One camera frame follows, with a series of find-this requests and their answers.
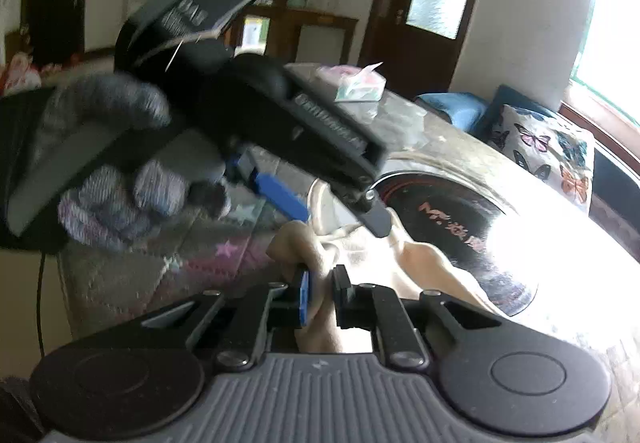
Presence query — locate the green framed window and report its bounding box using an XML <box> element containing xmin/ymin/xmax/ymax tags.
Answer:
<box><xmin>565</xmin><ymin>0</ymin><xmax>640</xmax><ymax>124</ymax></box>

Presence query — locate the butterfly print pillow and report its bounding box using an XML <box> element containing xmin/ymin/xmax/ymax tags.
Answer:
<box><xmin>487</xmin><ymin>104</ymin><xmax>596</xmax><ymax>214</ymax></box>

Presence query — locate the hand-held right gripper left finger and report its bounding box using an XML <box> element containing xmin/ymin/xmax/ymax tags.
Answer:
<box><xmin>141</xmin><ymin>268</ymin><xmax>313</xmax><ymax>372</ymax></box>

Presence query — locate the brown door with glass pane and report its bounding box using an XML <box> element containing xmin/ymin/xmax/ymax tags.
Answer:
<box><xmin>357</xmin><ymin>0</ymin><xmax>493</xmax><ymax>96</ymax></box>

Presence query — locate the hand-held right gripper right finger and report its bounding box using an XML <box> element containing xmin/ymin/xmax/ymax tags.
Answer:
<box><xmin>332</xmin><ymin>265</ymin><xmax>503</xmax><ymax>370</ymax></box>

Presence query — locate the tissue box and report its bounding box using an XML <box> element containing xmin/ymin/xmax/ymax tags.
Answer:
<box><xmin>320</xmin><ymin>63</ymin><xmax>387</xmax><ymax>104</ymax></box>

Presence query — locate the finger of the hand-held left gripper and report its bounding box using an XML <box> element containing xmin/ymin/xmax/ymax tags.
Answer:
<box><xmin>225</xmin><ymin>151</ymin><xmax>312</xmax><ymax>225</ymax></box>
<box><xmin>346</xmin><ymin>187</ymin><xmax>394</xmax><ymax>239</ymax></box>

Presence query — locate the round black induction cooktop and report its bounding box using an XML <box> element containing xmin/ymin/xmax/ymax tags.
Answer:
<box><xmin>372</xmin><ymin>168</ymin><xmax>541</xmax><ymax>319</ymax></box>

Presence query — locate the person's left hand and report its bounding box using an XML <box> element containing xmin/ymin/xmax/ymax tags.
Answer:
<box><xmin>42</xmin><ymin>73</ymin><xmax>234</xmax><ymax>253</ymax></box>

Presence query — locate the cream shirt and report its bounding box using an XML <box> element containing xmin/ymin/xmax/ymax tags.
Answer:
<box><xmin>265</xmin><ymin>178</ymin><xmax>506</xmax><ymax>354</ymax></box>

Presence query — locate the black cable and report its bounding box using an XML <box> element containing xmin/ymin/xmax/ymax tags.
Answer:
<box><xmin>37</xmin><ymin>250</ymin><xmax>49</xmax><ymax>360</ymax></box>

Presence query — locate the blue sofa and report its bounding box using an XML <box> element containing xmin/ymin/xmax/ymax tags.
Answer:
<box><xmin>415</xmin><ymin>84</ymin><xmax>640</xmax><ymax>226</ymax></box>

